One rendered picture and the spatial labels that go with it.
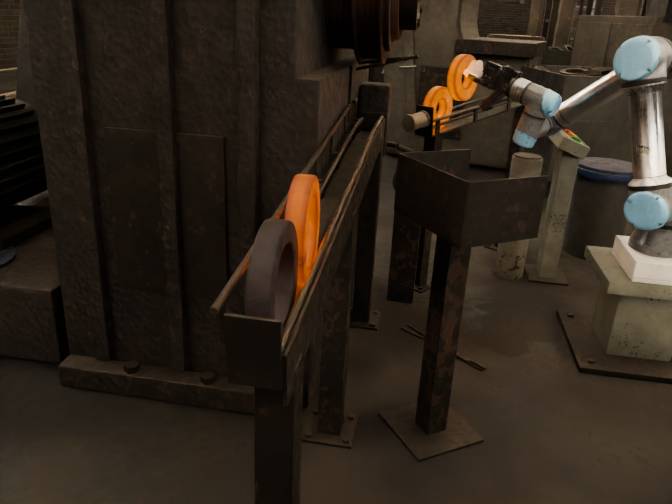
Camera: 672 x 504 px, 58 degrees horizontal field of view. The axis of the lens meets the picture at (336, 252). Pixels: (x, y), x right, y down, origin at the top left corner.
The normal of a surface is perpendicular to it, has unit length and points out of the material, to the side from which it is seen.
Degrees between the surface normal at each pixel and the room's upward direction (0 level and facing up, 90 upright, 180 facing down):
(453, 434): 0
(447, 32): 90
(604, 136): 90
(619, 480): 0
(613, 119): 90
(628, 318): 90
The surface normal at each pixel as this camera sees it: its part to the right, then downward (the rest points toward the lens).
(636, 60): -0.72, 0.11
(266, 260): -0.07, -0.37
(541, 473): 0.05, -0.93
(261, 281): -0.11, -0.09
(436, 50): -0.40, 0.32
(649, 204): -0.69, 0.36
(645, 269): -0.16, 0.36
